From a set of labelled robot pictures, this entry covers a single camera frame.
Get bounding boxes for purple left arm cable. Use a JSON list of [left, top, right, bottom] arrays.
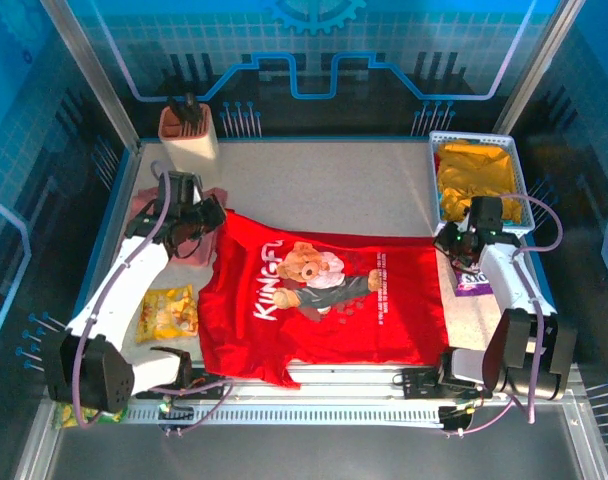
[[71, 160, 235, 441]]

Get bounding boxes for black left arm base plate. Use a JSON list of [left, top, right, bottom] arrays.
[[133, 367, 226, 401]]

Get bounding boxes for red printed t-shirt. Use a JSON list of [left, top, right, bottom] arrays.
[[197, 209, 451, 390]]

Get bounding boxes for green Fox's candy bag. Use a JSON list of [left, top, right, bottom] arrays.
[[51, 399, 130, 430]]

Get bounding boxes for purple snack packet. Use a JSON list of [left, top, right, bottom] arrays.
[[453, 267, 495, 297]]

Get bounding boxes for aluminium rail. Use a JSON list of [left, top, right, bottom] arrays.
[[118, 362, 585, 431]]

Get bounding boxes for yellow t-shirt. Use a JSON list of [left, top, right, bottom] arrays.
[[436, 141, 524, 224]]

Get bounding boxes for beige utensil holder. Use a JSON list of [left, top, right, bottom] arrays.
[[157, 103, 221, 176]]

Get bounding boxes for black utensils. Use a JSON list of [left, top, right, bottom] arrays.
[[167, 91, 203, 134]]

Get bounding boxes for white plastic basket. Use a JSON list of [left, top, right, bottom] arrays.
[[427, 130, 536, 236]]

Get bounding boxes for aluminium frame post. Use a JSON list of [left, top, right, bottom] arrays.
[[39, 0, 144, 151], [492, 0, 585, 136]]

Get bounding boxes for small black controller board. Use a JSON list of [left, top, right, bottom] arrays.
[[439, 402, 480, 440], [156, 399, 195, 436]]

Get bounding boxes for yellow snack bag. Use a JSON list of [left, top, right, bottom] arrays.
[[134, 284, 200, 345]]

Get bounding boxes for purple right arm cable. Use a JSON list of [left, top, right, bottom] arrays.
[[446, 193, 565, 439]]

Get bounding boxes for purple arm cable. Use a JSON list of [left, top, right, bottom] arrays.
[[446, 193, 565, 439], [71, 160, 235, 441]]

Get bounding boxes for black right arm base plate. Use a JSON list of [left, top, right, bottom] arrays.
[[401, 367, 494, 401]]

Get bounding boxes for pink folded t-shirt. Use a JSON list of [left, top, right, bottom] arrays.
[[128, 185, 230, 269]]

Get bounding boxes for white slotted cable duct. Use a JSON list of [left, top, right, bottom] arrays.
[[121, 403, 445, 429]]

